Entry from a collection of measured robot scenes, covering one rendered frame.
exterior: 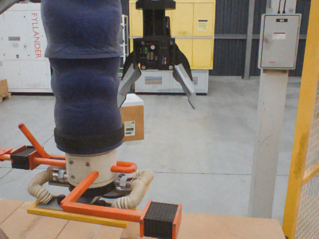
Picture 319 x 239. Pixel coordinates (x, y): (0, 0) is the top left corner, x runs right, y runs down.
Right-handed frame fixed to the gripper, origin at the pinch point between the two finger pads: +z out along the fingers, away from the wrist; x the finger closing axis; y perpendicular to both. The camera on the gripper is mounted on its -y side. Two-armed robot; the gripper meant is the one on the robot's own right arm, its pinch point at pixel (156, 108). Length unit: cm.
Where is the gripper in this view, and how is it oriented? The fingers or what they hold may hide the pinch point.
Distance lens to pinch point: 60.5
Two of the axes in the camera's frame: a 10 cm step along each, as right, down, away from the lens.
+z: 0.0, 9.6, 2.7
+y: -0.6, 2.7, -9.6
